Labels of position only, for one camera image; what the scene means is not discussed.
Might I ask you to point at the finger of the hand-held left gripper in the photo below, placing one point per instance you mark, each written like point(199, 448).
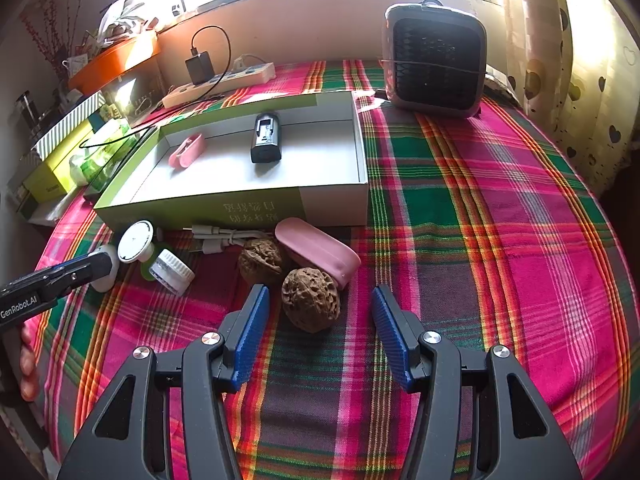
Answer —
point(60, 267)
point(92, 267)

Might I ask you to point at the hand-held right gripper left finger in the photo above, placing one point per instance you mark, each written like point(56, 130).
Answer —
point(252, 340)

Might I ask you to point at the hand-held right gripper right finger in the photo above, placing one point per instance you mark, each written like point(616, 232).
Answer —
point(390, 340)

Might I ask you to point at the white round gadget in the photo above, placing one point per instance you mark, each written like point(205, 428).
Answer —
point(106, 280)

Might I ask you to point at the white spool with green base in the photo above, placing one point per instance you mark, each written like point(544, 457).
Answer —
point(135, 241)

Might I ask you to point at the brown walnut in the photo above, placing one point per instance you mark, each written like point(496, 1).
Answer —
point(310, 300)
point(261, 262)

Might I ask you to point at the small white ribbed jar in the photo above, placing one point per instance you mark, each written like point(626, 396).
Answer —
point(172, 271)

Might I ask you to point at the pink oblong case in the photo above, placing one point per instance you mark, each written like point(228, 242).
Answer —
point(315, 252)

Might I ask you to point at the green and white cardboard box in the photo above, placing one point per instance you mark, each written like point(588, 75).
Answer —
point(225, 175)

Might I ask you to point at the person's left hand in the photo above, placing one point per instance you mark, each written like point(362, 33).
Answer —
point(29, 365)

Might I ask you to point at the yellow-green box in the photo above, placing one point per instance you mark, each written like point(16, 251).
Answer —
point(50, 170)

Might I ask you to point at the green tissue pack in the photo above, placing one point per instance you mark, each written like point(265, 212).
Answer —
point(100, 152)

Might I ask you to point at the striped gift box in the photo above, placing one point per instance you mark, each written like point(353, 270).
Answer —
point(67, 122)

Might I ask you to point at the pink clip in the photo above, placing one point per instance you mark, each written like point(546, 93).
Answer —
point(186, 151)

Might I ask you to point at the plaid cloth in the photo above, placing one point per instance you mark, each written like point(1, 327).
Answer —
point(500, 235)

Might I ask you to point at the glass jar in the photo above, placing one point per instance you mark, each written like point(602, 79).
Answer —
point(26, 110)

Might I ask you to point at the clear plastic box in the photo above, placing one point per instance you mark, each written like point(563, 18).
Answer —
point(135, 92)

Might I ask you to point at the black battery pack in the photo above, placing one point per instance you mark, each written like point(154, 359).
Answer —
point(265, 140)

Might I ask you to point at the white mug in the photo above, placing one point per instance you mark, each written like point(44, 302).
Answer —
point(75, 66)

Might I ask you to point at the orange plastic tray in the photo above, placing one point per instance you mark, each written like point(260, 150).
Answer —
point(115, 62)

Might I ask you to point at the black charger plug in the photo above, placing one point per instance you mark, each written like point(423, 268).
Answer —
point(200, 67)

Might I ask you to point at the white power strip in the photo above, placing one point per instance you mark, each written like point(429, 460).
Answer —
point(235, 77)

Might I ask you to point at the red dried branches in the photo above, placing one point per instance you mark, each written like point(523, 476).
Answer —
point(52, 25)

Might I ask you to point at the potted plant with papers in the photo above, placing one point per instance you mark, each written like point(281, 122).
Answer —
point(122, 17)

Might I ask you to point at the grey portable heater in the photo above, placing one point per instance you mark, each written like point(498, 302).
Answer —
point(430, 60)

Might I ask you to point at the heart print curtain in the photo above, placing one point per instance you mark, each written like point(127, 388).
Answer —
point(565, 60)

